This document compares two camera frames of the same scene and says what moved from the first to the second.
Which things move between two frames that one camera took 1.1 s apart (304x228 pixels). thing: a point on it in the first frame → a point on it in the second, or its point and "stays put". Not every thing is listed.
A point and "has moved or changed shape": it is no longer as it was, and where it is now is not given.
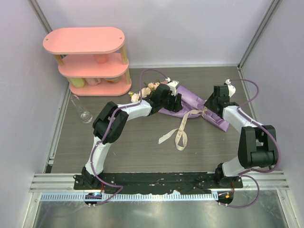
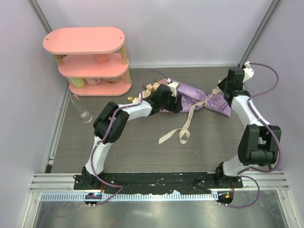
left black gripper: (177, 106) stays put
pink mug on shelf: (93, 81) stays put
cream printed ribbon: (181, 139) → (184, 135)
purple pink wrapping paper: (193, 106) has moved or changed shape
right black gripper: (208, 103) → (221, 84)
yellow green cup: (79, 82) stays put
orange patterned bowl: (112, 80) stays put
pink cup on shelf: (102, 58) stays put
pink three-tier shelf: (91, 59) stays put
